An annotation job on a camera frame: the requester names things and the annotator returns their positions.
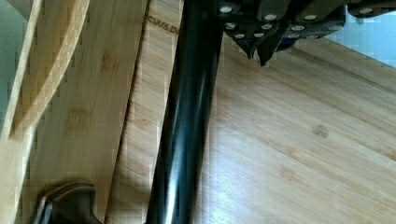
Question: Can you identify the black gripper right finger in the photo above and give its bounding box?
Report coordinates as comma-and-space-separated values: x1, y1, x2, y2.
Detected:
257, 0, 395, 66

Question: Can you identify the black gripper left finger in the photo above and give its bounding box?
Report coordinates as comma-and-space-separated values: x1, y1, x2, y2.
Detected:
218, 0, 292, 61

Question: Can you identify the wooden drawer with black handle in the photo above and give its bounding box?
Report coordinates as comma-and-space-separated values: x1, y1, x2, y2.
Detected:
106, 0, 396, 224

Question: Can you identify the grey wooden cup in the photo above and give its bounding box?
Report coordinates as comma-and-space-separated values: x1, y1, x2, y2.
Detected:
29, 181, 103, 224

